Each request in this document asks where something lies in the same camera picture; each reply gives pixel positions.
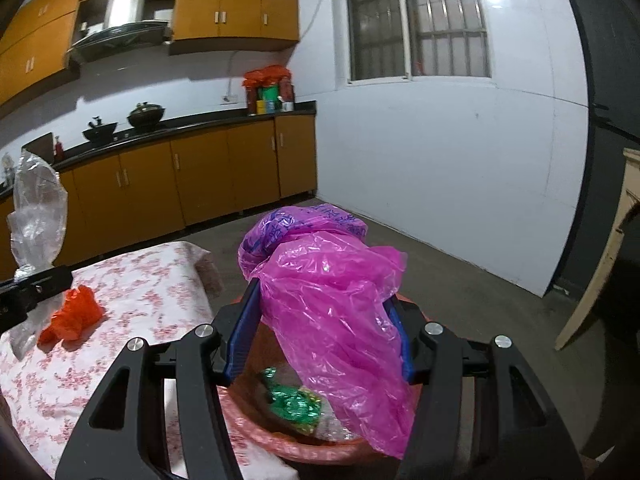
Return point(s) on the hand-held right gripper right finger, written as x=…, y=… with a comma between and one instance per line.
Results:
x=406, y=360

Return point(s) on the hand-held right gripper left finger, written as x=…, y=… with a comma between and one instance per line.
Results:
x=242, y=340

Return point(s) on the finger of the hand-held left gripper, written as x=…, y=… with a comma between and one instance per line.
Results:
x=35, y=287

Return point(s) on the clear plastic bag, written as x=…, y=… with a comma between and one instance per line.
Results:
x=37, y=210

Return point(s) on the green foil wrapper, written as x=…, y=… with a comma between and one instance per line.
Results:
x=292, y=402

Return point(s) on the orange plastic basin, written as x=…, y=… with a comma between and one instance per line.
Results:
x=260, y=425

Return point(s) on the magenta plastic bag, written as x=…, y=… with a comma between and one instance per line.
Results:
x=330, y=310

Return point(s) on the orange plastic bag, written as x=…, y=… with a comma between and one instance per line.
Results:
x=72, y=315

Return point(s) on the floral pink white tablecloth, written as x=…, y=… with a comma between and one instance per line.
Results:
x=140, y=290

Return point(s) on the clear plastic bottle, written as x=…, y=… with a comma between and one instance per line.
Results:
x=7, y=170

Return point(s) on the red bottle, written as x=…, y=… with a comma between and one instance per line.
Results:
x=59, y=150

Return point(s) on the dark wooden cutting board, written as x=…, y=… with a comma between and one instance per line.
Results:
x=40, y=147

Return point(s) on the black open wok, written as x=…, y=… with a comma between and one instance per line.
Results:
x=100, y=132

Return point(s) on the orange lower kitchen cabinets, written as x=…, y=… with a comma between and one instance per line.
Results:
x=200, y=175

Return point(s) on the black wok with lid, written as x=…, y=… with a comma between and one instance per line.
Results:
x=146, y=116

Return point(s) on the black kitchen countertop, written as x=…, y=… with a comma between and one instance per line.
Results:
x=200, y=121

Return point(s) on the wooden furniture leg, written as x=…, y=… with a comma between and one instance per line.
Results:
x=610, y=250

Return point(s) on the green canister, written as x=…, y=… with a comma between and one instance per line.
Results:
x=270, y=97

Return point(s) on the red bag on shelf rack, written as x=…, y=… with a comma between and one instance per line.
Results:
x=267, y=76

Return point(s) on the steel range hood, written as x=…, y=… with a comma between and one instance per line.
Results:
x=120, y=25

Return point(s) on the barred window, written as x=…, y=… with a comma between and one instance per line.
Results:
x=415, y=20

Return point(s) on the dark door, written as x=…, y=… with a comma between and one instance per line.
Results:
x=615, y=85

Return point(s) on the orange upper wall cabinets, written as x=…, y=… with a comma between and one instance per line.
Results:
x=235, y=5
x=30, y=25

